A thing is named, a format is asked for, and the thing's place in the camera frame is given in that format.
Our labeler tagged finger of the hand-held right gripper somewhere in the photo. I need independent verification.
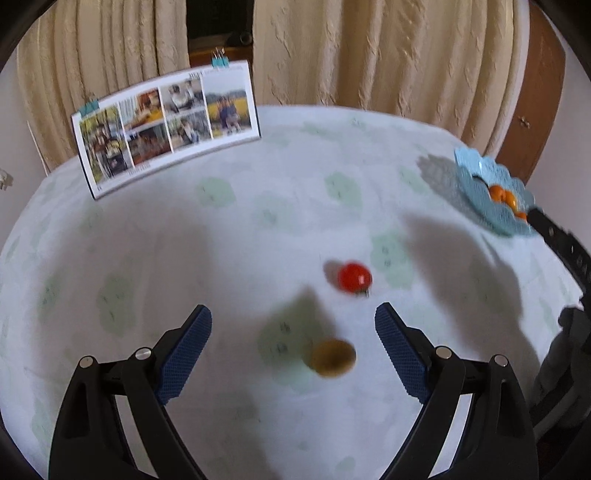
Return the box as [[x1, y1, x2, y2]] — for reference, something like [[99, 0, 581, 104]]
[[526, 207, 591, 287]]

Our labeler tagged photo collage board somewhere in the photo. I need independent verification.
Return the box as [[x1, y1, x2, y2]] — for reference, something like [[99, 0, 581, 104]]
[[71, 61, 262, 200]]

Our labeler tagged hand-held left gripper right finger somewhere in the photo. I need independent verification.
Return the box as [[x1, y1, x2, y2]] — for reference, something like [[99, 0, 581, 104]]
[[374, 302, 540, 480]]

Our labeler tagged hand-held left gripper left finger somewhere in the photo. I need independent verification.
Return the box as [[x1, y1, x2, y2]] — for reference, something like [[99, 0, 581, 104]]
[[48, 305, 213, 480]]

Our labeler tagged beige embossed curtain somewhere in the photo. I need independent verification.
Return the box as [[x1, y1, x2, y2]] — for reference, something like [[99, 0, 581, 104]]
[[16, 0, 190, 171], [252, 0, 529, 155]]

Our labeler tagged red cherry tomato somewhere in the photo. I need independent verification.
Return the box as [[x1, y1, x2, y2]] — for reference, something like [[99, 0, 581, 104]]
[[337, 262, 373, 296]]

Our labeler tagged tan longan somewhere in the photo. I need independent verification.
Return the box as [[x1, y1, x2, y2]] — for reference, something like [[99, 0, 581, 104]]
[[310, 339, 357, 379]]

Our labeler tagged brown wooden door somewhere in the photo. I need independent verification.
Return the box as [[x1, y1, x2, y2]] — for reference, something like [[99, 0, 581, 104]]
[[496, 2, 566, 185]]

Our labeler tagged brown wooden windowsill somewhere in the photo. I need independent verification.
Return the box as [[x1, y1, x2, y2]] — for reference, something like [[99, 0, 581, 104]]
[[189, 44, 252, 69]]

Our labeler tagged light blue lattice basket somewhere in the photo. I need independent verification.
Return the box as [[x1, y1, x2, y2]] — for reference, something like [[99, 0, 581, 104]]
[[454, 147, 541, 238]]

